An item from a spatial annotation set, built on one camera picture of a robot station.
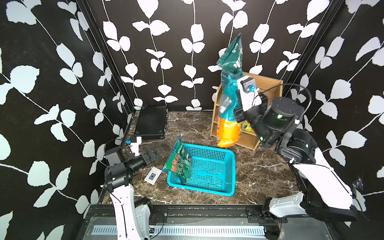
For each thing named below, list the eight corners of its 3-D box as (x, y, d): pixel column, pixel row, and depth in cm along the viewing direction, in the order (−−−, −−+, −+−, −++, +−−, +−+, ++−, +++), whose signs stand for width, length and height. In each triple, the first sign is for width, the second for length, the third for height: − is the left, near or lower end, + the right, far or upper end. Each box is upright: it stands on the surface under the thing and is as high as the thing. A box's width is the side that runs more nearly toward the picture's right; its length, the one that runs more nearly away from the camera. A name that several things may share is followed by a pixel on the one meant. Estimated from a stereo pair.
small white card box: (145, 181, 87) (143, 179, 85) (153, 167, 92) (152, 165, 90) (154, 185, 85) (153, 184, 83) (162, 171, 91) (161, 169, 89)
